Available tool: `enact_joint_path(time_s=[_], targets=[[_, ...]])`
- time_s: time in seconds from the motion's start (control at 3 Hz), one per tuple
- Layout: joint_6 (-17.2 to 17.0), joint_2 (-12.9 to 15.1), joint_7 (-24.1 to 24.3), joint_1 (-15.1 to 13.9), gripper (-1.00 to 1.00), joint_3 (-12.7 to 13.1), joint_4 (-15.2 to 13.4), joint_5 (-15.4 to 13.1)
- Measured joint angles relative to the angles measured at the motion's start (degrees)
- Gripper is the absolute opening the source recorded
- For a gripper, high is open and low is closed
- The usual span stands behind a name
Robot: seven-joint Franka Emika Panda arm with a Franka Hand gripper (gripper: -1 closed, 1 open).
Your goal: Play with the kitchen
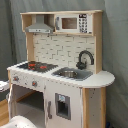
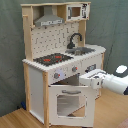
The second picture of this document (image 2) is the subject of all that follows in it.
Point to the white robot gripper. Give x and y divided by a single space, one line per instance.
93 78

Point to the white oven door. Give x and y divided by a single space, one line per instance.
71 105

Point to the white toy microwave door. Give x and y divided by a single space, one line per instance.
85 10

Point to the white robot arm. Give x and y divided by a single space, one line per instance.
116 82

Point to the grey ice dispenser panel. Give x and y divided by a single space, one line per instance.
90 68

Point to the right grey stove knob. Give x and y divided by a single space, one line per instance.
74 69

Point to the grey stove knob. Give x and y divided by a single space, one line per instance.
56 75
74 69

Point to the grey toy sink basin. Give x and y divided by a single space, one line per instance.
79 51

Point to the left grey stove knob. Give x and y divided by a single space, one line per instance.
56 75

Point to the black toy faucet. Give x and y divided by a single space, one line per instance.
71 45

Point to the black toy stovetop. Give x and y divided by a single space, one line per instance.
52 59

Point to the grey range hood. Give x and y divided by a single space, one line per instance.
48 18

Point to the wooden toy kitchen frame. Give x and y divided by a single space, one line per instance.
46 40

